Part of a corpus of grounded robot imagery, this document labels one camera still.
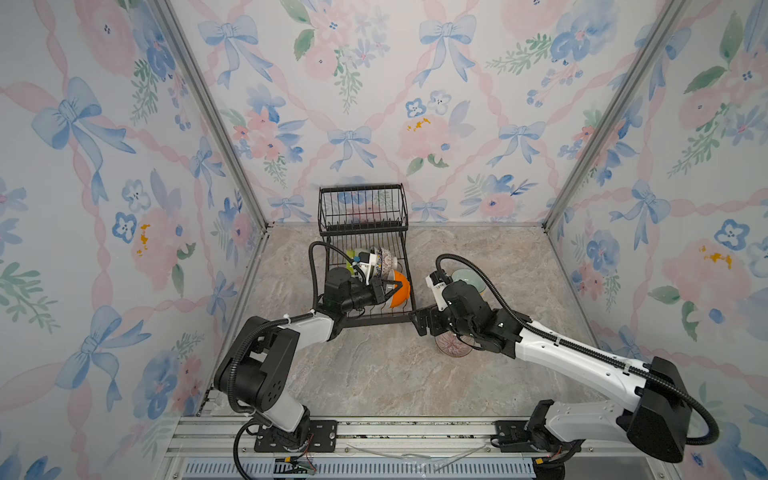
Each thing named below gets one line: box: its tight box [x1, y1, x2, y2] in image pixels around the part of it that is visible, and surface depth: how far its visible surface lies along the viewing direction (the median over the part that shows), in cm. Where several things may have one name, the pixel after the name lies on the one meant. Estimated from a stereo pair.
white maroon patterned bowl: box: [381, 247, 398, 280], surface depth 99 cm
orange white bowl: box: [390, 270, 411, 308], surface depth 85 cm
